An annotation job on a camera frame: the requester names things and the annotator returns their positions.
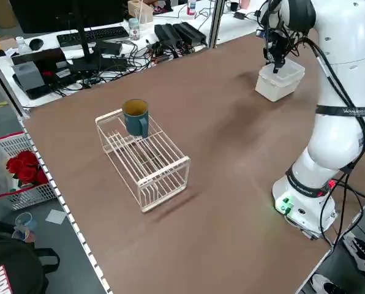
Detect black backpack with red logo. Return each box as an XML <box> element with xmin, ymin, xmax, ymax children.
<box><xmin>0</xmin><ymin>218</ymin><xmax>61</xmax><ymax>294</ymax></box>

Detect brown cardboard box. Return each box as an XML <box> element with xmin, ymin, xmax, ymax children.
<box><xmin>0</xmin><ymin>0</ymin><xmax>18</xmax><ymax>29</ymax></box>

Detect aluminium table edge rail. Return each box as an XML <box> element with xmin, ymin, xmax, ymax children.
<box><xmin>18</xmin><ymin>118</ymin><xmax>113</xmax><ymax>294</ymax></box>

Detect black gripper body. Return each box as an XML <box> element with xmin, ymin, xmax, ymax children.
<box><xmin>265</xmin><ymin>29</ymin><xmax>290</xmax><ymax>64</ymax></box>

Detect white square tile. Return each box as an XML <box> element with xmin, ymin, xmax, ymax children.
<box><xmin>45</xmin><ymin>209</ymin><xmax>68</xmax><ymax>226</ymax></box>

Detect aluminium frame post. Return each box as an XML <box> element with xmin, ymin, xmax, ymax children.
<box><xmin>0</xmin><ymin>48</ymin><xmax>31</xmax><ymax>119</ymax></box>
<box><xmin>208</xmin><ymin>0</ymin><xmax>227</xmax><ymax>49</ymax></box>

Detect black flat box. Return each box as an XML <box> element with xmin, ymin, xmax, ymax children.
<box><xmin>10</xmin><ymin>48</ymin><xmax>67</xmax><ymax>67</ymax></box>

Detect long black power supply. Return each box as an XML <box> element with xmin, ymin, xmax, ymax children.
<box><xmin>173</xmin><ymin>21</ymin><xmax>208</xmax><ymax>44</ymax></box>
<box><xmin>154</xmin><ymin>23</ymin><xmax>184</xmax><ymax>47</ymax></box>

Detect white and black sneaker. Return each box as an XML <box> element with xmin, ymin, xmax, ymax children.
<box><xmin>343</xmin><ymin>232</ymin><xmax>365</xmax><ymax>278</ymax></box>
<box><xmin>310</xmin><ymin>273</ymin><xmax>350</xmax><ymax>294</ymax></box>

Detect pale wire rack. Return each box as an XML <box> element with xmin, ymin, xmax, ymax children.
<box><xmin>94</xmin><ymin>108</ymin><xmax>192</xmax><ymax>214</ymax></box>

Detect white basket with red rim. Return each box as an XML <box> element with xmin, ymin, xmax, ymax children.
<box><xmin>0</xmin><ymin>131</ymin><xmax>60</xmax><ymax>212</ymax></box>

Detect black keyboard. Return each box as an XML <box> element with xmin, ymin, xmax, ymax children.
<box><xmin>56</xmin><ymin>26</ymin><xmax>130</xmax><ymax>48</ymax></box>

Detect clear cup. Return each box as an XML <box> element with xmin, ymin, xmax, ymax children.
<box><xmin>12</xmin><ymin>212</ymin><xmax>39</xmax><ymax>243</ymax></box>

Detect black mouse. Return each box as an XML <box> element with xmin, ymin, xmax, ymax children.
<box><xmin>28</xmin><ymin>38</ymin><xmax>45</xmax><ymax>51</ymax></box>

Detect wooden holder box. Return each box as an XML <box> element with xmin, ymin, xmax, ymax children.
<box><xmin>127</xmin><ymin>0</ymin><xmax>155</xmax><ymax>25</ymax></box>

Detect black desk tray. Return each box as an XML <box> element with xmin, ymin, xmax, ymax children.
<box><xmin>12</xmin><ymin>73</ymin><xmax>82</xmax><ymax>100</ymax></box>

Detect teal mug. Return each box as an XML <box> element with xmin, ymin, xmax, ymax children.
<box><xmin>122</xmin><ymin>98</ymin><xmax>150</xmax><ymax>138</ymax></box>

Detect black monitor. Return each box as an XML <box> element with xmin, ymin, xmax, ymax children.
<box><xmin>9</xmin><ymin>0</ymin><xmax>125</xmax><ymax>34</ymax></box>

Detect clear water bottle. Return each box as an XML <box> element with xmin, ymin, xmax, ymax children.
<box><xmin>15</xmin><ymin>36</ymin><xmax>31</xmax><ymax>55</ymax></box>

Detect bottle with teal cap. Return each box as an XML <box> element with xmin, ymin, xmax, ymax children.
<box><xmin>129</xmin><ymin>17</ymin><xmax>140</xmax><ymax>40</ymax></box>

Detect red roses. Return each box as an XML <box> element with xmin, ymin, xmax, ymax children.
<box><xmin>6</xmin><ymin>149</ymin><xmax>50</xmax><ymax>188</ymax></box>

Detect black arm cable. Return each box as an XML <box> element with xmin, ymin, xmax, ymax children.
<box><xmin>288</xmin><ymin>30</ymin><xmax>365</xmax><ymax>246</ymax></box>

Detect black monitor stand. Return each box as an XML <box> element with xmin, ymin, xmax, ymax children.
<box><xmin>71</xmin><ymin>0</ymin><xmax>129</xmax><ymax>74</ymax></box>

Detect white preservation box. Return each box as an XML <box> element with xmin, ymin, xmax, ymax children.
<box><xmin>255</xmin><ymin>69</ymin><xmax>304</xmax><ymax>102</ymax></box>

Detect black adapter box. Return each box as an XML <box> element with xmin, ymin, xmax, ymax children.
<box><xmin>95</xmin><ymin>41</ymin><xmax>124</xmax><ymax>56</ymax></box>

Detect grey box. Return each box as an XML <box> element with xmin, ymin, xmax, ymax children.
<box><xmin>12</xmin><ymin>61</ymin><xmax>45</xmax><ymax>91</ymax></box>

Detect white desk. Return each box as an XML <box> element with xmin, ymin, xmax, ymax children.
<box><xmin>0</xmin><ymin>0</ymin><xmax>281</xmax><ymax>108</ymax></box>

